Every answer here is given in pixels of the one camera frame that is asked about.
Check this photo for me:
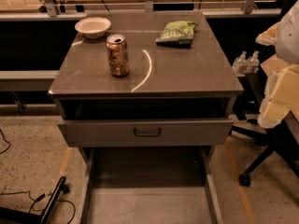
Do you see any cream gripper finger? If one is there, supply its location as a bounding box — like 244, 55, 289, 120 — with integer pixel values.
255, 22, 280, 46

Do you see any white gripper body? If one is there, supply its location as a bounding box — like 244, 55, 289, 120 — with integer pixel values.
258, 64, 299, 129

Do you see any green jalapeno chip bag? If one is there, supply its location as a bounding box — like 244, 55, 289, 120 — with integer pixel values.
155, 21, 198, 46

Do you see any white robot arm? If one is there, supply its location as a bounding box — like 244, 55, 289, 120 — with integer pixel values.
258, 1, 299, 129

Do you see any grey metal drawer cabinet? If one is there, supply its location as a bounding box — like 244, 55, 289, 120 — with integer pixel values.
47, 10, 245, 161

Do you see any open grey bottom drawer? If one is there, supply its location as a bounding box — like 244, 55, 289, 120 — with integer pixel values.
78, 147, 224, 224

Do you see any clear sanitizer bottle right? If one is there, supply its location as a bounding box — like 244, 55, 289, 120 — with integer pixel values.
246, 50, 260, 73

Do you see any clear sanitizer bottle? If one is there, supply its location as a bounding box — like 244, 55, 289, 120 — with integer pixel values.
246, 50, 260, 73
232, 51, 247, 76

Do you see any black office chair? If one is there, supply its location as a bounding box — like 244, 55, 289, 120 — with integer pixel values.
230, 71, 299, 187

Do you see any clear sanitizer bottle left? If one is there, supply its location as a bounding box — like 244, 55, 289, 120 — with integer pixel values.
232, 51, 247, 76

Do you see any gold soda can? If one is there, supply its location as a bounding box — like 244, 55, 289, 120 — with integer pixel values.
106, 34, 130, 77

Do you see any white paper bowl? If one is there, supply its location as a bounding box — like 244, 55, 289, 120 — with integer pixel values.
75, 17, 111, 39

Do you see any black stand leg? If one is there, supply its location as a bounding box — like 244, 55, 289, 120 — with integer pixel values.
0, 175, 70, 224

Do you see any grey middle drawer with handle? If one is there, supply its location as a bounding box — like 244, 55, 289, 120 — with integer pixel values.
58, 119, 233, 147

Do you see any grey metal railing frame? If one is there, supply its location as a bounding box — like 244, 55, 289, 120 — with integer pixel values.
0, 0, 280, 21

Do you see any black floor cable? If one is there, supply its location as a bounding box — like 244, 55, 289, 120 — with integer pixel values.
0, 128, 77, 224

